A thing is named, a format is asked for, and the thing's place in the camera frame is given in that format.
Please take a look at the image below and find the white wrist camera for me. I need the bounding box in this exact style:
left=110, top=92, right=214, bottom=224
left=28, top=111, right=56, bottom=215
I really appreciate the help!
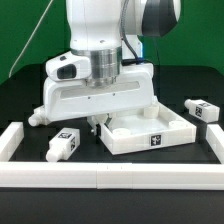
left=45, top=52, right=91, bottom=82

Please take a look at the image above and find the black cable bundle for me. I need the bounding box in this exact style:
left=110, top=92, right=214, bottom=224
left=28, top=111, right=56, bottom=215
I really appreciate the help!
left=120, top=0, right=148, bottom=66

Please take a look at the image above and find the white U-shaped obstacle fence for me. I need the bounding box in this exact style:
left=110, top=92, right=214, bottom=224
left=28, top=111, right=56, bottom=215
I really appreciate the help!
left=0, top=122, right=224, bottom=190

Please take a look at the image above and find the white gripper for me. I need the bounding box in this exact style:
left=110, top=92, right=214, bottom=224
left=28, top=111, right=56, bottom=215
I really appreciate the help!
left=44, top=63, right=155, bottom=136

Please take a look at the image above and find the white square tabletop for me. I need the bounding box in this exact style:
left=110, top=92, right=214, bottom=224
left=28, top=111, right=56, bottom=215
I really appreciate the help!
left=100, top=103, right=197, bottom=155

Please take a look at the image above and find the white cable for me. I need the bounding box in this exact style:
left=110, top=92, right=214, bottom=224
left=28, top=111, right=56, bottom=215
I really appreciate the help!
left=8, top=0, right=55, bottom=79

